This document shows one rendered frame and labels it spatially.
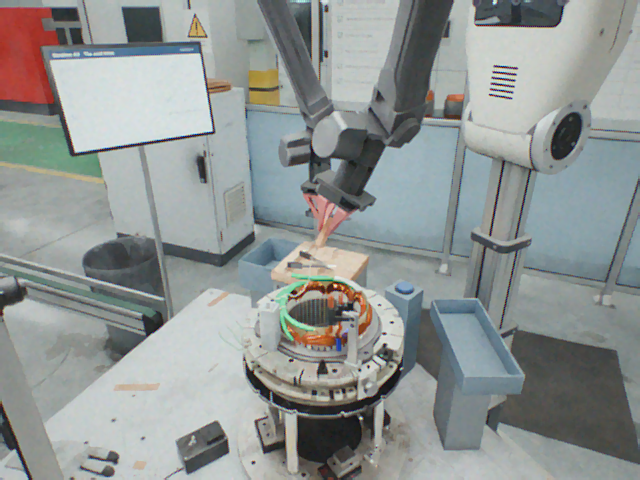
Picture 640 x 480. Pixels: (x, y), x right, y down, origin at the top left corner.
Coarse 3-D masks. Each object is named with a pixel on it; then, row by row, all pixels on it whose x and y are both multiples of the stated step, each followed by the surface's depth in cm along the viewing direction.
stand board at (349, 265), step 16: (288, 256) 121; (320, 256) 121; (336, 256) 122; (352, 256) 121; (368, 256) 122; (272, 272) 114; (288, 272) 114; (304, 272) 114; (336, 272) 114; (352, 272) 114
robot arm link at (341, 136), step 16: (336, 112) 66; (368, 112) 71; (320, 128) 68; (336, 128) 65; (352, 128) 65; (368, 128) 67; (384, 128) 71; (400, 128) 67; (416, 128) 67; (320, 144) 68; (336, 144) 65; (352, 144) 67; (400, 144) 70
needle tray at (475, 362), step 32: (448, 320) 102; (480, 320) 101; (448, 352) 91; (480, 352) 93; (448, 384) 96; (480, 384) 82; (512, 384) 82; (448, 416) 96; (480, 416) 96; (448, 448) 100
